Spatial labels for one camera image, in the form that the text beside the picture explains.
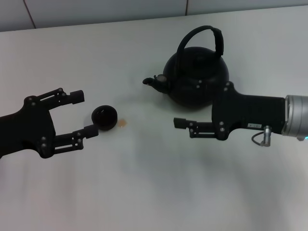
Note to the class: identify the small black teacup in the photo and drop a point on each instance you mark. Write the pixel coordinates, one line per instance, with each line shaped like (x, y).
(106, 122)

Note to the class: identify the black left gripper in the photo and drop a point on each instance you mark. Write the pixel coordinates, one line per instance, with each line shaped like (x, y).
(26, 130)

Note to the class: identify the amber spilled tea puddle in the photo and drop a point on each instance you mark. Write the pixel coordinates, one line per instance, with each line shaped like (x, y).
(122, 123)

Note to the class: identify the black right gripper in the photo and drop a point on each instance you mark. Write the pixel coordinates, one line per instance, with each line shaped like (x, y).
(252, 113)

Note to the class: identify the black round teapot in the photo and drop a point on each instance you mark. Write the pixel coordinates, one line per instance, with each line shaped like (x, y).
(192, 65)

